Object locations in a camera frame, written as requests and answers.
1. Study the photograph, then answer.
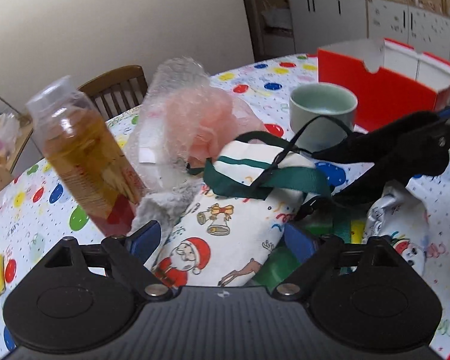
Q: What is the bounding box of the red white cardboard box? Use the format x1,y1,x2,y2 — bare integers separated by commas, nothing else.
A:
317,38,450,132

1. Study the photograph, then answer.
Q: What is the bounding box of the clear bubble wrap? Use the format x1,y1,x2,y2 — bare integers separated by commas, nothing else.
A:
124,57,209,193

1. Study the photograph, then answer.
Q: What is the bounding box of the grey fluffy cloth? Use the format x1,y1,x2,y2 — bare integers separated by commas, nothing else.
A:
130,180,202,242

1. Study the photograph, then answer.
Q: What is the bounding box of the white cupboard unit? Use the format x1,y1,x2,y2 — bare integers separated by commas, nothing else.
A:
284,0,450,61

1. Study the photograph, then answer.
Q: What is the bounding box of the amber tea bottle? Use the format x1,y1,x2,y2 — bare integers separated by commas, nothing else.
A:
26,76,146,236

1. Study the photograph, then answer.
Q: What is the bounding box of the pink mesh bath sponge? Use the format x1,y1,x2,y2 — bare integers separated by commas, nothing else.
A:
164,85,266,168

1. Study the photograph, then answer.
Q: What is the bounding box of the colourful balloon tablecloth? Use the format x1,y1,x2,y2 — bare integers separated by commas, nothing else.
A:
0,55,450,359

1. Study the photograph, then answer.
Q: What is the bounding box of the dark wooden chair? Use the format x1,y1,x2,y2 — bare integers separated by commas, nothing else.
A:
79,65,148,120

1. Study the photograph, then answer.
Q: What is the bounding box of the green ceramic mug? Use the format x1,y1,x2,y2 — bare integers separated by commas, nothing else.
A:
289,83,358,153

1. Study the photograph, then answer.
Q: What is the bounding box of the christmas print cloth bag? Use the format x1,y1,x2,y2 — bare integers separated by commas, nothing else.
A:
152,131,331,289

